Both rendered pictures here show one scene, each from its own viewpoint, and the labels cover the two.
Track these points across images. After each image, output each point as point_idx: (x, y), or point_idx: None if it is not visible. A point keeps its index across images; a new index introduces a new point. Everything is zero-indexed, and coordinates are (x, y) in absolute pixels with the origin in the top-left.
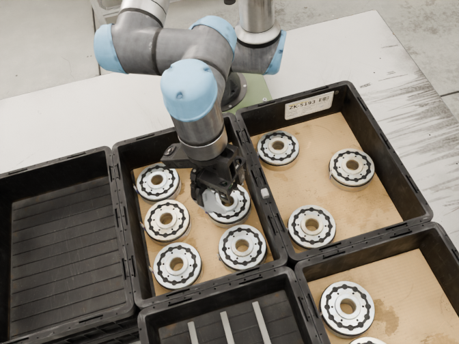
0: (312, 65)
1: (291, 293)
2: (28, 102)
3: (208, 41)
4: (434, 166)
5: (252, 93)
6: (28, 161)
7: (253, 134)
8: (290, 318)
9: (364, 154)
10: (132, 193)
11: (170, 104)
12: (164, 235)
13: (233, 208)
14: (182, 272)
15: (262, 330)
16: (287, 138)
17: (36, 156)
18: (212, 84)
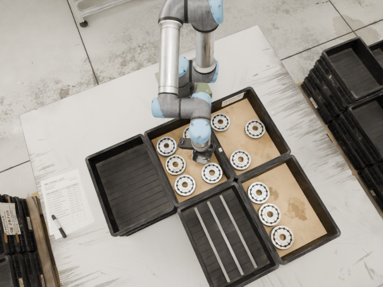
0: (227, 64)
1: (236, 191)
2: (74, 101)
3: (203, 107)
4: (290, 117)
5: (200, 87)
6: (87, 136)
7: None
8: (235, 199)
9: (260, 122)
10: (155, 152)
11: (194, 139)
12: (175, 172)
13: None
14: (188, 188)
15: (225, 206)
16: (224, 117)
17: (90, 133)
18: (210, 130)
